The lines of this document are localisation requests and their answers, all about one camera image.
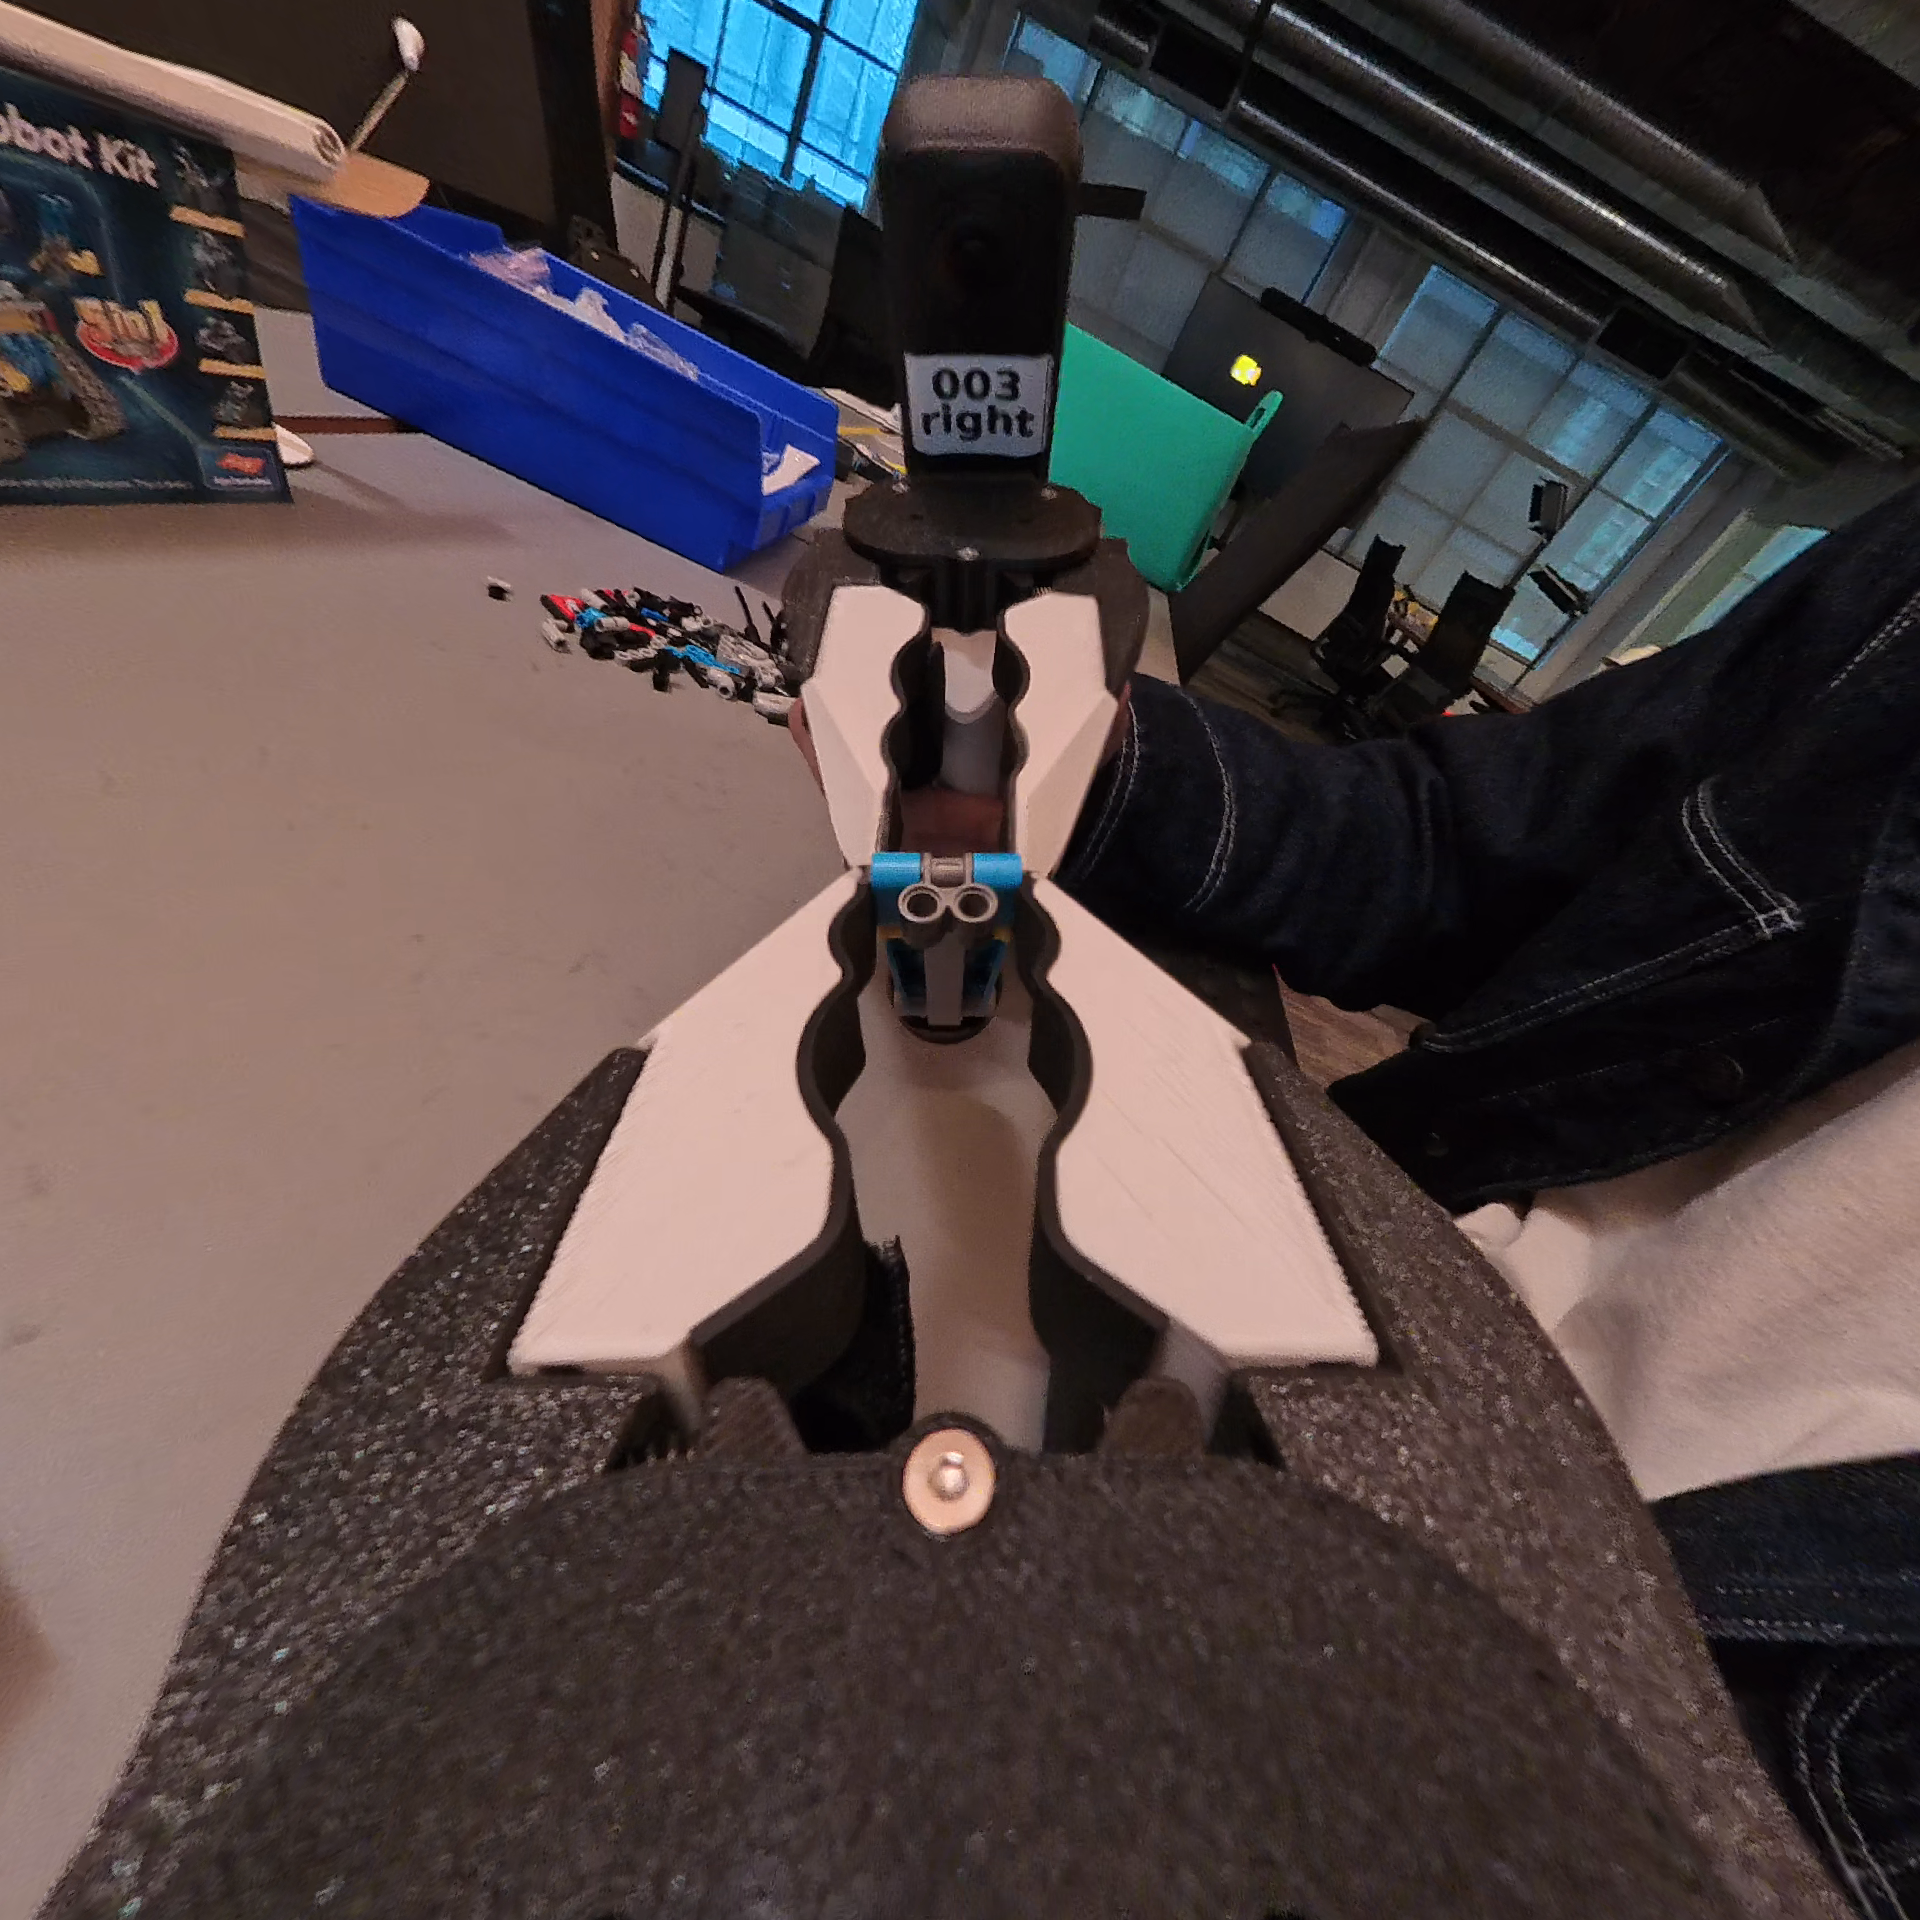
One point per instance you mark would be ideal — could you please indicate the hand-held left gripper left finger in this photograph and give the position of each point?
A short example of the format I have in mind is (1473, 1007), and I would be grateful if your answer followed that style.
(691, 1201)

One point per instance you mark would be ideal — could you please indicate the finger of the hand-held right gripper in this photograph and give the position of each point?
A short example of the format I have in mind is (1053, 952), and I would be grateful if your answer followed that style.
(1074, 721)
(857, 721)

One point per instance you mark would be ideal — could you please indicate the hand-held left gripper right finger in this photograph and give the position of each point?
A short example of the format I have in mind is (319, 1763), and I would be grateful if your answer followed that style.
(1201, 1201)

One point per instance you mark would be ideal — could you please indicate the blue toy brick arm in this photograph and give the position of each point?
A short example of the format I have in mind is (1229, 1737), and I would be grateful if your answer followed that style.
(950, 930)

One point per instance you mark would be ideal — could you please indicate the grey desk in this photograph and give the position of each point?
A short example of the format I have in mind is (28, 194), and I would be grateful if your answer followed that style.
(300, 975)

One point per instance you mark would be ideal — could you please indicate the person's right hand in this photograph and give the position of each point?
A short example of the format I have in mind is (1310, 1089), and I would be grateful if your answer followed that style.
(961, 819)

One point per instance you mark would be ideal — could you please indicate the pile of small brick parts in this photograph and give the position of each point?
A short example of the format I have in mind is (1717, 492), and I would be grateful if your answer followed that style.
(676, 639)

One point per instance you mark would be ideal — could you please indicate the green plastic holder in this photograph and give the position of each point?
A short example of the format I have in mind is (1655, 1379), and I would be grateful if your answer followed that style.
(1172, 451)

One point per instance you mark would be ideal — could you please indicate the large paned window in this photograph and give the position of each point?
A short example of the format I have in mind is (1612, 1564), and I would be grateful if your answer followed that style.
(1501, 420)
(780, 90)

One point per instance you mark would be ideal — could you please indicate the black slanted board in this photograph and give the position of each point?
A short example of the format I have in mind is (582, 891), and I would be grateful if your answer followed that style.
(1291, 524)

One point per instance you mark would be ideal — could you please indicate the black office chair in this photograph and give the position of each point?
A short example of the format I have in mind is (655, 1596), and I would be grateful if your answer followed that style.
(1449, 646)
(1358, 628)

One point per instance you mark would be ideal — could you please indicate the red fire extinguisher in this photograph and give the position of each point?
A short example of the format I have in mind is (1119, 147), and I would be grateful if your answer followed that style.
(629, 83)

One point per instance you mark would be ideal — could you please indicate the blue plastic bin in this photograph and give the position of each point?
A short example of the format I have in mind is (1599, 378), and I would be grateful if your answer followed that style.
(541, 390)

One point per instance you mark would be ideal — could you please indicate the dark overhead pipe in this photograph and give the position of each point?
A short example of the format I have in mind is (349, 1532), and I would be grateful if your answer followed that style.
(1426, 119)

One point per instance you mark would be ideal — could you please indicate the dark hanging screen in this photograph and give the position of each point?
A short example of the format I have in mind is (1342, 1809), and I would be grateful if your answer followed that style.
(482, 90)

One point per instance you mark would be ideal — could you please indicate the person's white shirt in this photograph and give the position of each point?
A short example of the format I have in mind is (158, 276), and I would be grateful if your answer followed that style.
(1724, 1319)

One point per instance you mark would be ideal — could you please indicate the person's dark denim jacket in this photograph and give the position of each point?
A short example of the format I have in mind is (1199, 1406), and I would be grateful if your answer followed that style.
(1724, 902)

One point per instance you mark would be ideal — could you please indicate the brown cardboard piece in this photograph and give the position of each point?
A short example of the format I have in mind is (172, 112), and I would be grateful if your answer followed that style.
(361, 184)

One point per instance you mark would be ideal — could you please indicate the person's dark jeans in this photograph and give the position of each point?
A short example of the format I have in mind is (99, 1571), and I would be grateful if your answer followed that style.
(1815, 1650)

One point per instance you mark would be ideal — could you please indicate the white roller tube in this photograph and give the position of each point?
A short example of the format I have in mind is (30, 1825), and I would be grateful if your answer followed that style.
(166, 83)

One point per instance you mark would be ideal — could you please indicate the dark blue robot kit box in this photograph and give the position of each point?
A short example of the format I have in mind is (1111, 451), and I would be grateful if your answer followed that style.
(121, 299)

